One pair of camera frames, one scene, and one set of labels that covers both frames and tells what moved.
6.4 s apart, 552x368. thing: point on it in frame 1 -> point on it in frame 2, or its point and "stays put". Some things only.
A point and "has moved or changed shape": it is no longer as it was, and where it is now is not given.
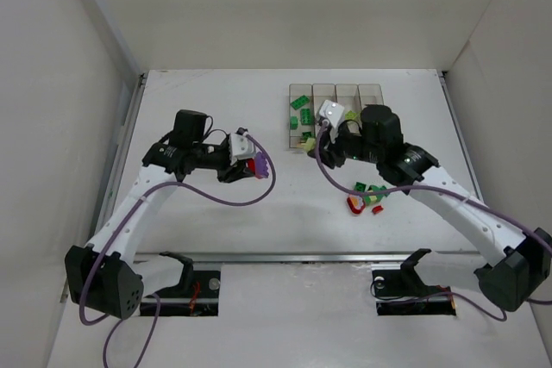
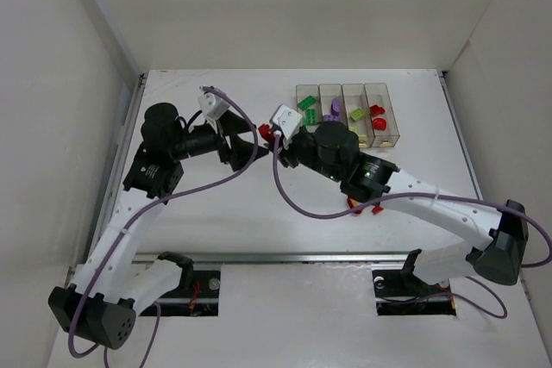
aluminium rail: [310, 257] stays put
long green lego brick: [299, 102] has moved or changed shape
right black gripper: [329, 152] -> [289, 150]
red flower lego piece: [356, 203] stays put
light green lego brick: [350, 115] has moved or changed shape
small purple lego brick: [260, 167] -> [335, 107]
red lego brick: [252, 165] -> [264, 132]
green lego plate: [305, 116] has moved or changed shape
